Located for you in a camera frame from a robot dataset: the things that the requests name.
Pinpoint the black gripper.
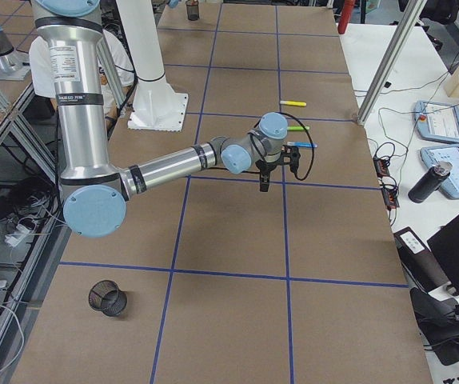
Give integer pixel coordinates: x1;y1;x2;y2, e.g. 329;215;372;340
255;157;284;193

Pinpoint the blue marker pen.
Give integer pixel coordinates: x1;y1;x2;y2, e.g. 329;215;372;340
286;141;318;148

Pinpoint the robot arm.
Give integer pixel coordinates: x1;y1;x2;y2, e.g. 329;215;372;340
166;0;180;9
32;1;288;238

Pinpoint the green marker pen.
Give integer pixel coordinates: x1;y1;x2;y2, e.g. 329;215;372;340
287;126;310;131

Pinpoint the yellow marker pen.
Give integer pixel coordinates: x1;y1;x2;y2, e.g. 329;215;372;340
279;100;307;107

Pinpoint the black water bottle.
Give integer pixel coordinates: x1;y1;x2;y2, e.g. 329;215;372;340
408;161;453;203

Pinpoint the far teach pendant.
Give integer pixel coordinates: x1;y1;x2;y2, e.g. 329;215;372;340
413;100;459;144

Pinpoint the teach pendant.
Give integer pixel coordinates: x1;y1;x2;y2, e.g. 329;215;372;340
413;100;459;144
420;144;459;199

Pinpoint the black box with label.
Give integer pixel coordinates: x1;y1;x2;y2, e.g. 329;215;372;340
393;227;455;291

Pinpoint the black mesh pencil cup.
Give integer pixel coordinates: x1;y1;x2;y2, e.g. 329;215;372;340
186;0;200;21
88;280;127;317

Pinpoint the red fire extinguisher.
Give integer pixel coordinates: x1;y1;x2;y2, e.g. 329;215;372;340
337;0;356;34

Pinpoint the near black mesh pencil cup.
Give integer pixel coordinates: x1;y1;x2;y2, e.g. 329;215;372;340
88;280;127;317

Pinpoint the near teach pendant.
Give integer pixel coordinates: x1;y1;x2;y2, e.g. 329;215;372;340
420;144;459;199

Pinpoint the person in white shirt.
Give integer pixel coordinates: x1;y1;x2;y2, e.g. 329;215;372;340
28;30;135;129

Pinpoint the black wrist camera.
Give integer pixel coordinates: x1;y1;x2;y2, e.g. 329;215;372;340
283;145;301;176

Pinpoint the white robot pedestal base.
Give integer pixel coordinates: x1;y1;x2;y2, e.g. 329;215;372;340
117;0;188;132

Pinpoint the aluminium frame post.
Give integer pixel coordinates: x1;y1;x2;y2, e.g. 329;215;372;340
356;0;427;126

